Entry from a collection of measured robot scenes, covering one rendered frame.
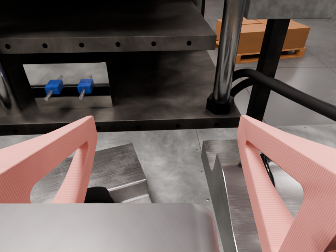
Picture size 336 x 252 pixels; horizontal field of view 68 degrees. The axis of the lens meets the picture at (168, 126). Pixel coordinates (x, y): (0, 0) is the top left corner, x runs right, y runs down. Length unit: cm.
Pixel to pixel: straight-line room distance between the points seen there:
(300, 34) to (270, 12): 293
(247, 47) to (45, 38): 287
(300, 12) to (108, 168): 80
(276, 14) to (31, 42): 80
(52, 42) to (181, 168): 56
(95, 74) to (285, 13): 67
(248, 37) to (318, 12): 242
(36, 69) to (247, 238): 79
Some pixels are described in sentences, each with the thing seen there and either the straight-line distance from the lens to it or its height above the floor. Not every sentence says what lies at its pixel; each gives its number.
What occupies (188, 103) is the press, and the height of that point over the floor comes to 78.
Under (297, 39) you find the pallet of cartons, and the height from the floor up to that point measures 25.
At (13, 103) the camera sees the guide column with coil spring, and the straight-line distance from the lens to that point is 102.
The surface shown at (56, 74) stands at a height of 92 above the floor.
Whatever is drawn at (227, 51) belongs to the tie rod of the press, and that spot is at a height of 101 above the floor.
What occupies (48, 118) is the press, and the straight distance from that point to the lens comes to 96.
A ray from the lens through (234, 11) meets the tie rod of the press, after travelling 79.
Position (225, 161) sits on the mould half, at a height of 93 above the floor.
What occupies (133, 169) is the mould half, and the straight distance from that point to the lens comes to 51.
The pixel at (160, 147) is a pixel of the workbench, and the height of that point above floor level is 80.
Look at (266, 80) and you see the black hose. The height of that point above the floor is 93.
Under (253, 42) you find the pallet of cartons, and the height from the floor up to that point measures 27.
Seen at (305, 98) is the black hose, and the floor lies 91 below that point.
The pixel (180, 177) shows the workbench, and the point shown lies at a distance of 64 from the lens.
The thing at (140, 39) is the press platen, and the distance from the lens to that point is 84.
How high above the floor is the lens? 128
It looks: 36 degrees down
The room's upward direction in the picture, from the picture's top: straight up
